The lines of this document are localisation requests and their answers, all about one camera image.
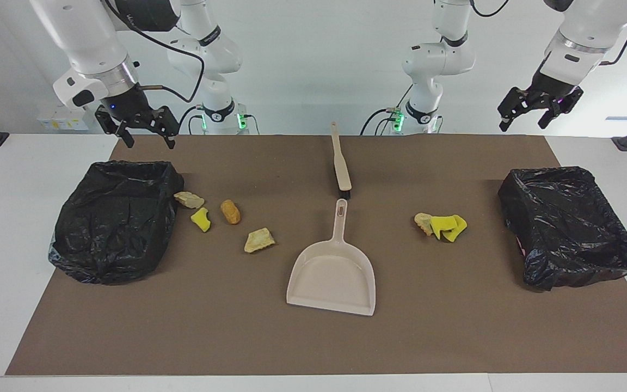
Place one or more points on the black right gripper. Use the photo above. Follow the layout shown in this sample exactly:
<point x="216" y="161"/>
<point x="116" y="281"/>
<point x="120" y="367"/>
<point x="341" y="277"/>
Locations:
<point x="131" y="106"/>

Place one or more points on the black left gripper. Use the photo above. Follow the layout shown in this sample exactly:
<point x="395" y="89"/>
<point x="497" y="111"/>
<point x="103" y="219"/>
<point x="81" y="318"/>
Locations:
<point x="555" y="90"/>

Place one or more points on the pale grey sponge chunk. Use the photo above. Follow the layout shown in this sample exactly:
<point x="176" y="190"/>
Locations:
<point x="189" y="200"/>

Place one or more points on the small yellow sponge piece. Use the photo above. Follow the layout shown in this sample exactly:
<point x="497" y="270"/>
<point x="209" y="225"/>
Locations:
<point x="201" y="220"/>

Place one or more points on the orange-brown bread roll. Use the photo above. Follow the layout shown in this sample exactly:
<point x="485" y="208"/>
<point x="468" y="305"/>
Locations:
<point x="230" y="212"/>

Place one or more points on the notched yellow sponge piece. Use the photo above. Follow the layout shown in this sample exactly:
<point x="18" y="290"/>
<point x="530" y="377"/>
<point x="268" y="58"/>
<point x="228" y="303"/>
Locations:
<point x="443" y="227"/>

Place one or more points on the tan cracker chunk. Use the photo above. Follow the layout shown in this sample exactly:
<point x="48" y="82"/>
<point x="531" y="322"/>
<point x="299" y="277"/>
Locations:
<point x="423" y="222"/>

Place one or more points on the tan bread chunk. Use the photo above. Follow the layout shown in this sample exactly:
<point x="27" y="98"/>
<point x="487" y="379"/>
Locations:
<point x="259" y="241"/>

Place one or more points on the beige hand brush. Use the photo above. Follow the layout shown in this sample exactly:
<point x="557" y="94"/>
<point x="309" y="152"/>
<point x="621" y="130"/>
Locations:
<point x="341" y="169"/>

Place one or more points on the beige plastic dustpan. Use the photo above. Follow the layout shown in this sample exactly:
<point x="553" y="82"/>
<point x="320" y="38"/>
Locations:
<point x="332" y="277"/>

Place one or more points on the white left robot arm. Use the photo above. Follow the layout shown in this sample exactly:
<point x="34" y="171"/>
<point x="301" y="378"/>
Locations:
<point x="436" y="60"/>

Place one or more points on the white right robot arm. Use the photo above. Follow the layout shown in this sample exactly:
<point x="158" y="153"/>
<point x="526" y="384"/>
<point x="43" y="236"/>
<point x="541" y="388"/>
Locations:
<point x="90" y="38"/>

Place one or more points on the bin with black bag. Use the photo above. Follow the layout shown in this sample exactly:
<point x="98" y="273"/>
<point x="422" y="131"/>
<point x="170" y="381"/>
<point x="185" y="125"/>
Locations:
<point x="569" y="228"/>
<point x="112" y="228"/>

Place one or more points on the open white cardboard box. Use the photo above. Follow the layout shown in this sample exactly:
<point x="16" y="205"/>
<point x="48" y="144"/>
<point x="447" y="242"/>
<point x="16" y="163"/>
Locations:
<point x="71" y="122"/>

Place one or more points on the small white box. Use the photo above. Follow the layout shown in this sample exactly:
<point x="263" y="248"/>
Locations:
<point x="45" y="122"/>

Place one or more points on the brown table mat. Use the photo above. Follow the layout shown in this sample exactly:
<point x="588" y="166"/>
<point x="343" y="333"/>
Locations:
<point x="292" y="337"/>

